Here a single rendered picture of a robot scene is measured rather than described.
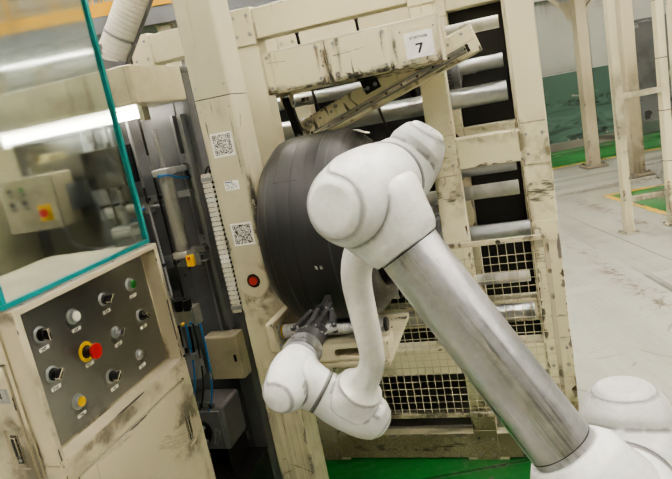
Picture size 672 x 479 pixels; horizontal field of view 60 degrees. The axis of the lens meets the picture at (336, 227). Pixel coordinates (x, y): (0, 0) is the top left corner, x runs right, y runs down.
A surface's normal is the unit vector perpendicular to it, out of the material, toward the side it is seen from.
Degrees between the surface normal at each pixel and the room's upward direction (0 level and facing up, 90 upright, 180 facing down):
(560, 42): 90
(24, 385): 90
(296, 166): 41
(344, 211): 84
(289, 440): 90
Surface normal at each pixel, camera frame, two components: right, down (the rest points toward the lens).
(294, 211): -0.32, -0.15
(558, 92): 0.03, 0.19
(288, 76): -0.26, 0.24
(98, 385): 0.95, -0.12
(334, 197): -0.55, 0.19
